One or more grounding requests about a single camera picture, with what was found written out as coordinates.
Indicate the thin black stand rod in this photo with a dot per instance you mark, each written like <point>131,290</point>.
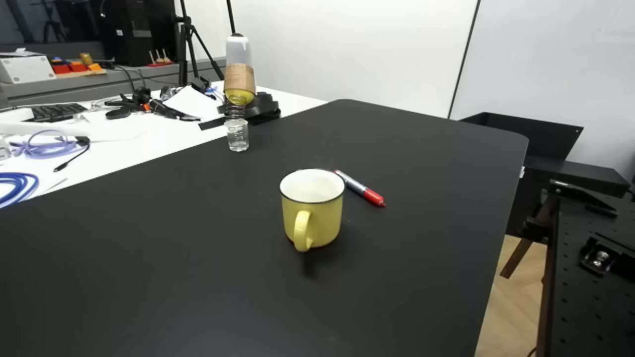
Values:
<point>230,16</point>

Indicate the red orange small blocks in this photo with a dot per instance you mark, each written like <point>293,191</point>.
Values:
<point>73,66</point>

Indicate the black camera tripod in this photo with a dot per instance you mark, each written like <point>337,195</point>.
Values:
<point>188,46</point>

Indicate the thin black wall pole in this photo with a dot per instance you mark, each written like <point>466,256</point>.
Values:
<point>462,60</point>

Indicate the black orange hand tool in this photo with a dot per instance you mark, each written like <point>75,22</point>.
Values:
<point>141,104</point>

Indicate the black side table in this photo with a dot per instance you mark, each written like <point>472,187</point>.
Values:
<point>535,135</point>

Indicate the red capped marker pen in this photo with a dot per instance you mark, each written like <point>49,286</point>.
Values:
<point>359,189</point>

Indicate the brown wooden mallet head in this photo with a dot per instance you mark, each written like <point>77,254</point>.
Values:
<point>238,82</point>

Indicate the black perforated breadboard table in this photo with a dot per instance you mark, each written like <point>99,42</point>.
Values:
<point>581,310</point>

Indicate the small clear glass jar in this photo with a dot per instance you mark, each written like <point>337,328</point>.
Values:
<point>236,137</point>

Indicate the white paper sheet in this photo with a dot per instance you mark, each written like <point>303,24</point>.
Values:
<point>190,102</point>

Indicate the black flat panel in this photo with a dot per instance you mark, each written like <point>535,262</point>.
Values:
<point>135,30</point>

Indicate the large dark window screen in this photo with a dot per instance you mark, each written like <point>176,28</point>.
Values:
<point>39,20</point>

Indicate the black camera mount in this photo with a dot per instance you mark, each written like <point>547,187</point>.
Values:
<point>603,256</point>

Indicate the black keyboard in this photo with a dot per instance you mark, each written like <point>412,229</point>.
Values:
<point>55,112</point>

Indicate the white box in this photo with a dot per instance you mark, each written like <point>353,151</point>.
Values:
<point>25,68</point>

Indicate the yellow enamel mug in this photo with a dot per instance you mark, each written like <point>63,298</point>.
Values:
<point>323,219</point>

